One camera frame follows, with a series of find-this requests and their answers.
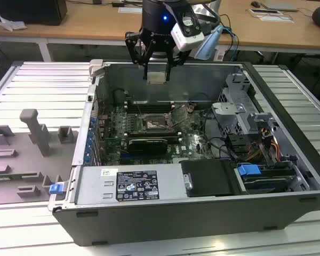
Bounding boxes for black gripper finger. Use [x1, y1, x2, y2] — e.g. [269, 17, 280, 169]
[124, 31, 153, 81]
[165, 50, 190, 82]

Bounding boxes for silver square CPU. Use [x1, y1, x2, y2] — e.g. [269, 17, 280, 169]
[146, 71, 168, 85]

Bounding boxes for black RAM slot bank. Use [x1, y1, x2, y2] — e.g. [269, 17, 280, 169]
[124, 100, 176, 113]
[124, 130, 182, 139]

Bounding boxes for CPU socket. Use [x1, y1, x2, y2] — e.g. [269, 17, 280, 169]
[140, 113, 175, 133]

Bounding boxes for light wooden desk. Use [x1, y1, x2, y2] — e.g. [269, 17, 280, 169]
[0, 0, 320, 63]

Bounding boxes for black round board component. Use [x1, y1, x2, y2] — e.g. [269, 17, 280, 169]
[113, 89, 125, 104]

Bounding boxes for metal drive cage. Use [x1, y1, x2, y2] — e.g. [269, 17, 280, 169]
[210, 73, 281, 137]

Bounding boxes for green motherboard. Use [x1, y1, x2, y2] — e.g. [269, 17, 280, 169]
[95, 102, 217, 166]

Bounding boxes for black graphics card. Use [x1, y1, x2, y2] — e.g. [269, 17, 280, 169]
[127, 137, 168, 155]

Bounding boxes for black box on desk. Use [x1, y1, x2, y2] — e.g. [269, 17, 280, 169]
[0, 0, 68, 26]

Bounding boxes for grey flat tablet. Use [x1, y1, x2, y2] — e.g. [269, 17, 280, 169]
[260, 1, 299, 12]

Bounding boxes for black plastic shroud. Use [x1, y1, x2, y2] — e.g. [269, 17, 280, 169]
[180, 158, 241, 198]

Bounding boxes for crumpled white paper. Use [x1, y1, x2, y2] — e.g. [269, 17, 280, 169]
[0, 14, 27, 31]

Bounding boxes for hard disk in blue carrier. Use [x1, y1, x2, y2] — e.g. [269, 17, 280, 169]
[236, 163, 297, 194]

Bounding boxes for silver power supply unit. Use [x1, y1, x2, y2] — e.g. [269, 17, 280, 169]
[74, 164, 189, 206]

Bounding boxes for grey parts rack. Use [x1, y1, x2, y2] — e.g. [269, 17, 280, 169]
[0, 108, 79, 206]

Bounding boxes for black open PC case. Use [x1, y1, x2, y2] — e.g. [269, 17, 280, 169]
[48, 59, 320, 247]

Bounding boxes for blue case latch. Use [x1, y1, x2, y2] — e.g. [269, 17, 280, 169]
[49, 183, 63, 195]

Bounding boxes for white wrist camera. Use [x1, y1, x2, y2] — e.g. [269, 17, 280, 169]
[170, 15, 205, 52]

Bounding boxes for thin blue cable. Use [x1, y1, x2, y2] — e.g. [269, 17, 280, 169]
[220, 23, 241, 64]

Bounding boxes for orange yellow power wires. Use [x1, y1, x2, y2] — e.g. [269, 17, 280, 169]
[245, 141, 279, 162]

